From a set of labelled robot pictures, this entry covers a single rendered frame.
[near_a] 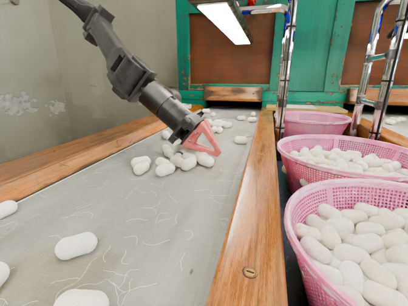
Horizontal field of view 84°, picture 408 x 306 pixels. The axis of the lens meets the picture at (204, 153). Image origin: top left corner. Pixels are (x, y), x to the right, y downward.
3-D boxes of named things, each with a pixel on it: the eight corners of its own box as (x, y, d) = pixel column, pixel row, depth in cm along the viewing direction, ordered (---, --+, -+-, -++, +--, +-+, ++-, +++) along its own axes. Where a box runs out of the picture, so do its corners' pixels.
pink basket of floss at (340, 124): (312, 155, 72) (317, 125, 69) (257, 136, 95) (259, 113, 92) (362, 144, 84) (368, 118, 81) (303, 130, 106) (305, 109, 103)
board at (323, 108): (266, 110, 104) (266, 107, 103) (266, 106, 117) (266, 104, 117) (347, 113, 95) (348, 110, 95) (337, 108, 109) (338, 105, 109)
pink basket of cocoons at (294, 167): (312, 237, 35) (322, 180, 32) (257, 170, 60) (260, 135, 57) (465, 226, 38) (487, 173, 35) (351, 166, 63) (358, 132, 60)
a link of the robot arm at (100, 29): (78, 30, 72) (96, -1, 70) (95, 41, 77) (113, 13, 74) (107, 96, 46) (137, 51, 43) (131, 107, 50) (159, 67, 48)
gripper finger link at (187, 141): (233, 137, 52) (202, 110, 52) (228, 146, 45) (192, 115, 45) (215, 158, 54) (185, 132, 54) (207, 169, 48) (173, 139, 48)
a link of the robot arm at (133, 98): (107, 87, 48) (130, 53, 46) (133, 90, 59) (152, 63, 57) (150, 124, 48) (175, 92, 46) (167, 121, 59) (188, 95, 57)
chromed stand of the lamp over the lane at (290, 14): (218, 155, 72) (222, -12, 58) (229, 139, 90) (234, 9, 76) (282, 161, 67) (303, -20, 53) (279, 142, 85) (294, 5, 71)
